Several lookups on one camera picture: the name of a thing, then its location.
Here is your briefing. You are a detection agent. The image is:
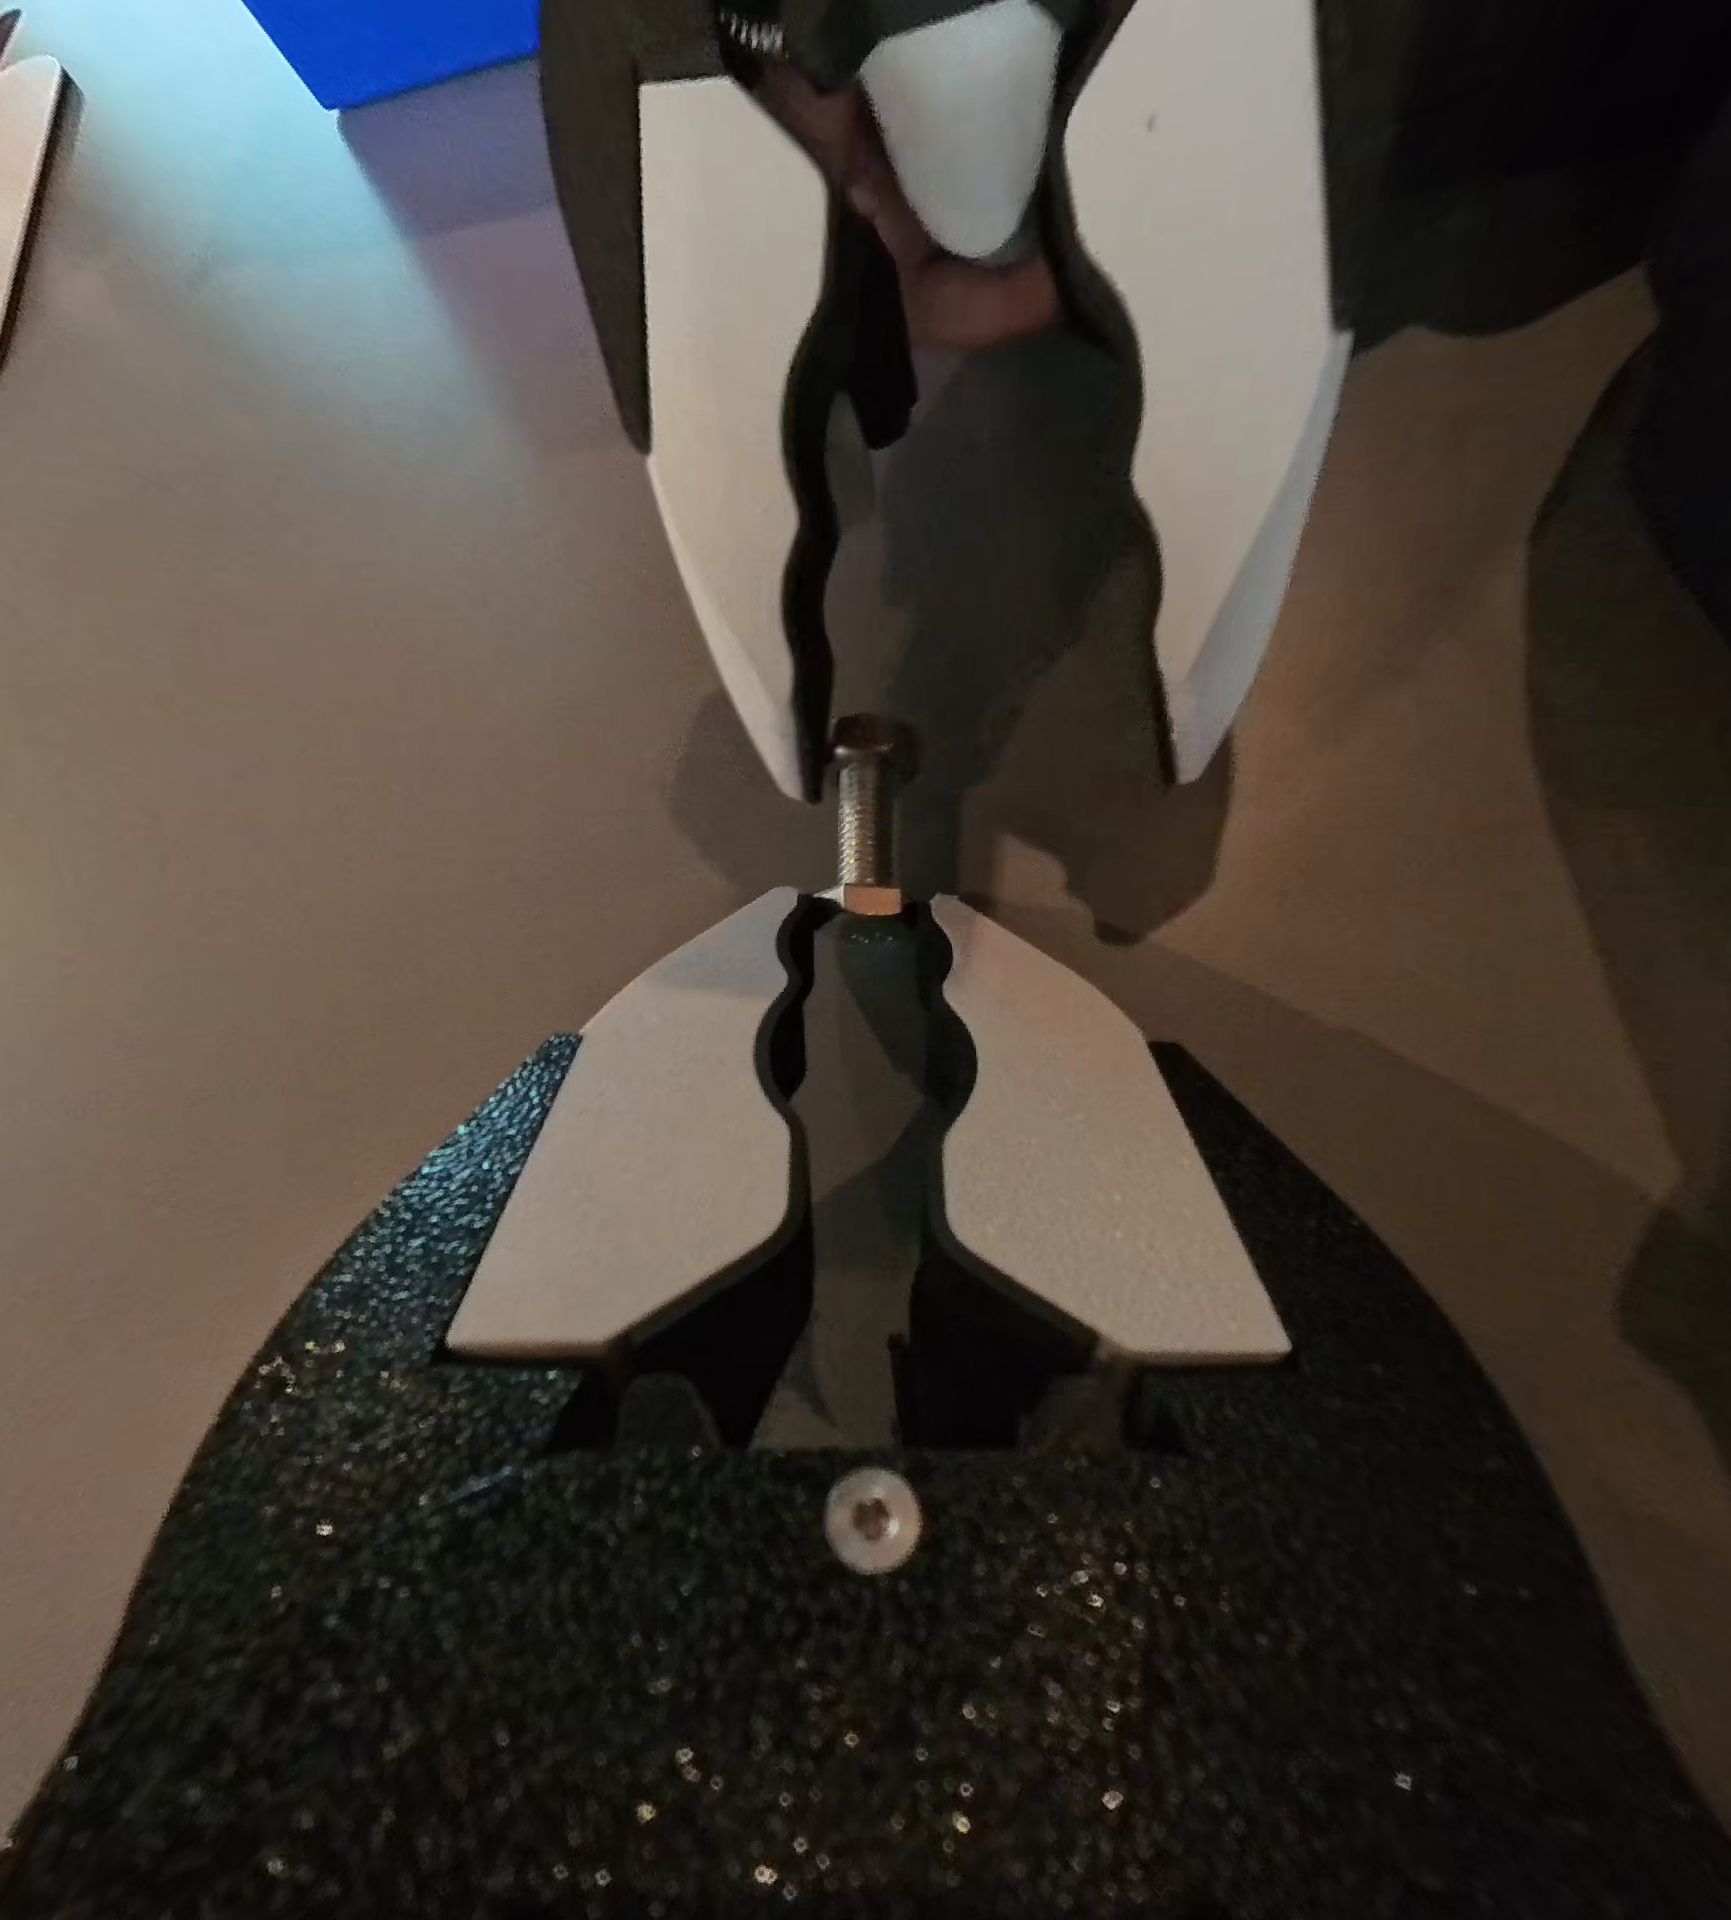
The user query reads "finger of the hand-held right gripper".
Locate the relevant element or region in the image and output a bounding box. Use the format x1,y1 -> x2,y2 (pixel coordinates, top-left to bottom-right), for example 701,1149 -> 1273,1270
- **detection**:
1051,0 -> 1355,786
637,72 -> 849,803

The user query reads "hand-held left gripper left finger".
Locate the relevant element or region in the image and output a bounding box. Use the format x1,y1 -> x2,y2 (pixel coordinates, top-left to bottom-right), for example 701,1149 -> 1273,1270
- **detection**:
441,884 -> 821,1370

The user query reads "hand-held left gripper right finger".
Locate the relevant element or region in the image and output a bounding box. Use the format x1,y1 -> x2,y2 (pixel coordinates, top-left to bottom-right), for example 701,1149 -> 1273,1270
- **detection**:
913,889 -> 1295,1374

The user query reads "blue plastic bin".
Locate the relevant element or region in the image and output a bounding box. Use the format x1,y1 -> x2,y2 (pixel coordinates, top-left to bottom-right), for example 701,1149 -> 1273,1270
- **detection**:
241,0 -> 567,111

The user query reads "silver hex bolt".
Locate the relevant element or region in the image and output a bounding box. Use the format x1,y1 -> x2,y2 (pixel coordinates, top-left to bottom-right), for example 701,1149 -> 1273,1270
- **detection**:
831,755 -> 909,920

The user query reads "person's right forearm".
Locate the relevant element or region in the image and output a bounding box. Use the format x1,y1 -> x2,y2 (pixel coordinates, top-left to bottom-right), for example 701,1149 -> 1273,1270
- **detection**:
1329,0 -> 1731,339

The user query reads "person's right hand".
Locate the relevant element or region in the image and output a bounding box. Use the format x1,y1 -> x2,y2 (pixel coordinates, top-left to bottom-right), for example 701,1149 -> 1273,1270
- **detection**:
865,205 -> 1079,355

